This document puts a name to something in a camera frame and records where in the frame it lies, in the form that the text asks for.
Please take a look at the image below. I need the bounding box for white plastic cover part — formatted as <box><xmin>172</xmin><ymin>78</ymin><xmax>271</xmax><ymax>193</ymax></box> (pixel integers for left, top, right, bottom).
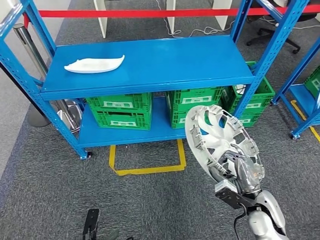
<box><xmin>63</xmin><ymin>54</ymin><xmax>125</xmax><ymax>74</ymax></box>

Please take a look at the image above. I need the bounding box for yellow floor tape outline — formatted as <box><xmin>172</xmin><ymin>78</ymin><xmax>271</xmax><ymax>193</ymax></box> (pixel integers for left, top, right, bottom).
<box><xmin>108</xmin><ymin>139</ymin><xmax>187</xmax><ymax>177</ymax></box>

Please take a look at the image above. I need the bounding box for blue metal shelf rack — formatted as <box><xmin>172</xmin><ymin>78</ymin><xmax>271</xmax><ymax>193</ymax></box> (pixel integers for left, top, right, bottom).
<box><xmin>0</xmin><ymin>0</ymin><xmax>311</xmax><ymax>161</ymax></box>
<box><xmin>271</xmin><ymin>35</ymin><xmax>320</xmax><ymax>140</ymax></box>

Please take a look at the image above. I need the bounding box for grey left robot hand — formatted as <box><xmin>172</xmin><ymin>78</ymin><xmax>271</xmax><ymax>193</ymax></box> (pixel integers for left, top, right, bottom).
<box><xmin>96</xmin><ymin>230</ymin><xmax>120</xmax><ymax>240</ymax></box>

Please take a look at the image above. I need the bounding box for white floor cable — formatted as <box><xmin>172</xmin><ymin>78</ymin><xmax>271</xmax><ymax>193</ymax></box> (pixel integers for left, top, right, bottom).
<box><xmin>155</xmin><ymin>0</ymin><xmax>183</xmax><ymax>38</ymax></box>
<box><xmin>188</xmin><ymin>20</ymin><xmax>235</xmax><ymax>38</ymax></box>

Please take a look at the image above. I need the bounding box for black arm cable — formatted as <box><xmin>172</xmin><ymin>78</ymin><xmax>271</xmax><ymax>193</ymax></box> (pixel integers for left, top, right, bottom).
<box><xmin>233</xmin><ymin>203</ymin><xmax>248</xmax><ymax>240</ymax></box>

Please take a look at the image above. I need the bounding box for black office chair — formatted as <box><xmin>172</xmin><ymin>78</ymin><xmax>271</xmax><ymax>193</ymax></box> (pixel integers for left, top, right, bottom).
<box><xmin>246</xmin><ymin>13</ymin><xmax>320</xmax><ymax>55</ymax></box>

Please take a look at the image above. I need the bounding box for grey plastic hubcap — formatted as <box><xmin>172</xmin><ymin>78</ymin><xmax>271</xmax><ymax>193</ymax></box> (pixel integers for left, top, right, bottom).
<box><xmin>184</xmin><ymin>104</ymin><xmax>265</xmax><ymax>186</ymax></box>

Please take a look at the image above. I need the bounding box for chrome stanchion post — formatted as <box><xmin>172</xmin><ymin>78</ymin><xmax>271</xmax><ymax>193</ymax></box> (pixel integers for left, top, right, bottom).
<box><xmin>12</xmin><ymin>23</ymin><xmax>84</xmax><ymax>134</ymax></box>

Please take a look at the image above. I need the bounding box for white desk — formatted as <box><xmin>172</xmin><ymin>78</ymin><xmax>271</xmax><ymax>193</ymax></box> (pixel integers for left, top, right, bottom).
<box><xmin>93</xmin><ymin>0</ymin><xmax>177</xmax><ymax>39</ymax></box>
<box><xmin>212</xmin><ymin>0</ymin><xmax>235</xmax><ymax>31</ymax></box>

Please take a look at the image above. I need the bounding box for green plastic crate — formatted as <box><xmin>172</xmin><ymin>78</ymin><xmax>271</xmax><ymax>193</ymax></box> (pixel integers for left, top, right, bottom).
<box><xmin>235</xmin><ymin>107</ymin><xmax>267</xmax><ymax>129</ymax></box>
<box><xmin>85</xmin><ymin>93</ymin><xmax>153</xmax><ymax>114</ymax></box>
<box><xmin>303</xmin><ymin>65</ymin><xmax>320</xmax><ymax>100</ymax></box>
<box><xmin>90</xmin><ymin>109</ymin><xmax>153</xmax><ymax>131</ymax></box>
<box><xmin>220</xmin><ymin>60</ymin><xmax>276</xmax><ymax>112</ymax></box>
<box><xmin>169</xmin><ymin>106</ymin><xmax>222</xmax><ymax>130</ymax></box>
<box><xmin>165</xmin><ymin>86</ymin><xmax>225</xmax><ymax>112</ymax></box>

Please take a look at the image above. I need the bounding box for yellow floor tape strip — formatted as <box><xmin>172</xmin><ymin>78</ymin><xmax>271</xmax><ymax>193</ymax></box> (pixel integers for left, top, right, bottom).
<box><xmin>290</xmin><ymin>99</ymin><xmax>320</xmax><ymax>144</ymax></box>

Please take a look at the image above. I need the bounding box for red barrier belt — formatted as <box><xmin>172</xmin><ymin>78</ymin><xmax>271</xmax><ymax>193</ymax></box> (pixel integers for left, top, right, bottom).
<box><xmin>23</xmin><ymin>3</ymin><xmax>320</xmax><ymax>19</ymax></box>

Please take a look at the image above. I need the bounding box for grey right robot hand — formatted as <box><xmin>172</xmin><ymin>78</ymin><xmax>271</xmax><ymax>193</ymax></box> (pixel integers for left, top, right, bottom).
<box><xmin>208</xmin><ymin>150</ymin><xmax>263</xmax><ymax>195</ymax></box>

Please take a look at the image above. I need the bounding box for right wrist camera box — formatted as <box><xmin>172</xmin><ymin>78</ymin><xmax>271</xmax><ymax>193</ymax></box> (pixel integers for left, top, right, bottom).
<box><xmin>214</xmin><ymin>179</ymin><xmax>258</xmax><ymax>210</ymax></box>

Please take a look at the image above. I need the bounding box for white round part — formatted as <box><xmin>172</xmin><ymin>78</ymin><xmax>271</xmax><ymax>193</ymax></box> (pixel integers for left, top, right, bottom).
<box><xmin>234</xmin><ymin>84</ymin><xmax>248</xmax><ymax>96</ymax></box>

